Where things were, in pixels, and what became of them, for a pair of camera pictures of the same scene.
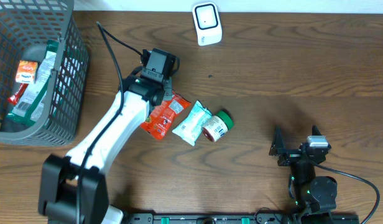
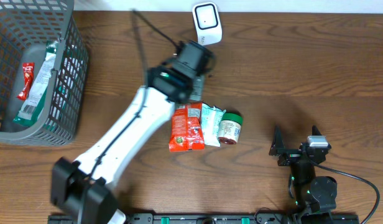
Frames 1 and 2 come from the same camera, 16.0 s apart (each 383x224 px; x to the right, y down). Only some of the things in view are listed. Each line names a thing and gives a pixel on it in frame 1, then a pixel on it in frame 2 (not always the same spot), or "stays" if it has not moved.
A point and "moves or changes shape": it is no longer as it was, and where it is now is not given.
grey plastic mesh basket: x=20 y=28 stays
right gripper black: x=278 y=149 stays
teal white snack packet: x=191 y=127 -> x=211 y=116
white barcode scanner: x=207 y=22 stays
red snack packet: x=164 y=115 moves or changes shape
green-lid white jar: x=217 y=127 -> x=230 y=127
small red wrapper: x=14 y=99 -> x=28 y=70
